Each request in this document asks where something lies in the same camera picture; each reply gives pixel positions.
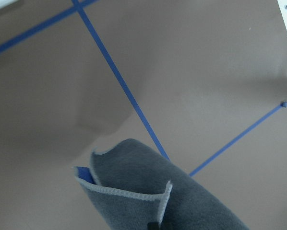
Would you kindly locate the blue grey towel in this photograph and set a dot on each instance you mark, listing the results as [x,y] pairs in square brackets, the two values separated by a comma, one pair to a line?
[135,188]

